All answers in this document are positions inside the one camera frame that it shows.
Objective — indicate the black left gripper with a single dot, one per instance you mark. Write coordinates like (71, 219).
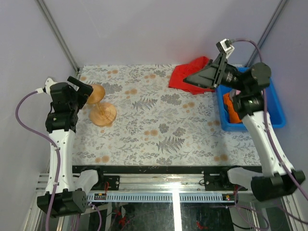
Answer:
(85, 90)

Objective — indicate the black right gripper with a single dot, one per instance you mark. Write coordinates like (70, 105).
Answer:
(209, 77)

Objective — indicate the wooden hat stand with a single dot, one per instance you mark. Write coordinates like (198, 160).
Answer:
(101, 114)

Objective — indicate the red cloth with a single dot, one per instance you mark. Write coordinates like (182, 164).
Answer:
(182, 71)

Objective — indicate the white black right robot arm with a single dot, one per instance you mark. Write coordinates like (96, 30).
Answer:
(278, 177)

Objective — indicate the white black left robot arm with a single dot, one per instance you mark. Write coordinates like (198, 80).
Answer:
(64, 194)

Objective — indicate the orange hat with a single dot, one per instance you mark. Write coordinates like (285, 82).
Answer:
(233, 116)

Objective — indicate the blue plastic bin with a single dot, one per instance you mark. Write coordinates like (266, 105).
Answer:
(257, 95)

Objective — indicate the floral patterned table mat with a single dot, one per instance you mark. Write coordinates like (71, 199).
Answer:
(156, 125)

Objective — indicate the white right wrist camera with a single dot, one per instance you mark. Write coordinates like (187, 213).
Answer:
(225, 46)

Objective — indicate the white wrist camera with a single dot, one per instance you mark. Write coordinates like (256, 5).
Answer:
(225, 46)
(47, 86)

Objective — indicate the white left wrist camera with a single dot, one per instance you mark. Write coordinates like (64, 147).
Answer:
(47, 86)

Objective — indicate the right aluminium corner post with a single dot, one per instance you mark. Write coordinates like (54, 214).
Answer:
(269, 27)

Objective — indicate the aluminium corner frame post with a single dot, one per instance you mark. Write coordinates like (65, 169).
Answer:
(57, 33)

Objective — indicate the aluminium mounting rail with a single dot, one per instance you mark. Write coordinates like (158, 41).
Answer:
(154, 183)

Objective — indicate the white slotted cable duct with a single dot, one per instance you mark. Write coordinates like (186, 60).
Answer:
(161, 197)

